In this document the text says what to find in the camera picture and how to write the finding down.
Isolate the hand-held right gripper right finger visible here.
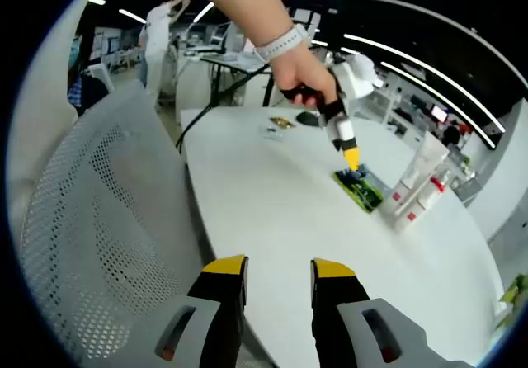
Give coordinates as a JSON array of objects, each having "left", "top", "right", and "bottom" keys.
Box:
[{"left": 309, "top": 257, "right": 474, "bottom": 368}]

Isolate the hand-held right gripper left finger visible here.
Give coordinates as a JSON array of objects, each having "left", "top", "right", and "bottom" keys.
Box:
[{"left": 82, "top": 254, "right": 250, "bottom": 368}]

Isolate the green snack packet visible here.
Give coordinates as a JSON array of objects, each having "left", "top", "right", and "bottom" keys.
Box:
[{"left": 332, "top": 168, "right": 384, "bottom": 214}]

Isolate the gold snack wrapper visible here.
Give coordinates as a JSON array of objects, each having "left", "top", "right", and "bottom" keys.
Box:
[{"left": 269, "top": 116, "right": 297, "bottom": 130}]

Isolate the white skincare tube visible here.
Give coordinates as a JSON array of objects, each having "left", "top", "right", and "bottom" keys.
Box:
[{"left": 398, "top": 130, "right": 451, "bottom": 196}]

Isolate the white red-collared skincare bottle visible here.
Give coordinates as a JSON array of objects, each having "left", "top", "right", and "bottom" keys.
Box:
[{"left": 414, "top": 163, "right": 457, "bottom": 215}]

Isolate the person's left hand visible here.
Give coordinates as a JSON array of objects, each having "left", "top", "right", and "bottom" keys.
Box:
[{"left": 270, "top": 42, "right": 337, "bottom": 109}]

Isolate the black computer mouse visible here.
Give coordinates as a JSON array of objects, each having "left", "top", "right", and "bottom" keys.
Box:
[{"left": 295, "top": 111, "right": 322, "bottom": 129}]

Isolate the white ceiling light strip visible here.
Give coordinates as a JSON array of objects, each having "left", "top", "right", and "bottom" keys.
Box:
[
  {"left": 379, "top": 60, "right": 496, "bottom": 149},
  {"left": 344, "top": 33, "right": 507, "bottom": 134}
]

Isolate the white wristwatch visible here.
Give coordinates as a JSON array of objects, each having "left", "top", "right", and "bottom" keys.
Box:
[{"left": 252, "top": 23, "right": 311, "bottom": 64}]

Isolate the black-legged desk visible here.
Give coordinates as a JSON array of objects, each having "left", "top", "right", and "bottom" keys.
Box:
[{"left": 200, "top": 52, "right": 276, "bottom": 107}]

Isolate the white mesh chair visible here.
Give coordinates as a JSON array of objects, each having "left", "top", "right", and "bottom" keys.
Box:
[{"left": 18, "top": 79, "right": 215, "bottom": 363}]

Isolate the green potted plant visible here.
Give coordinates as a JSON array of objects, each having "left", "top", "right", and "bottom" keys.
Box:
[{"left": 494, "top": 273, "right": 528, "bottom": 330}]

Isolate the thick black cable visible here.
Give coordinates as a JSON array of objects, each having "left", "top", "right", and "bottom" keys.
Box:
[{"left": 176, "top": 101, "right": 218, "bottom": 151}]

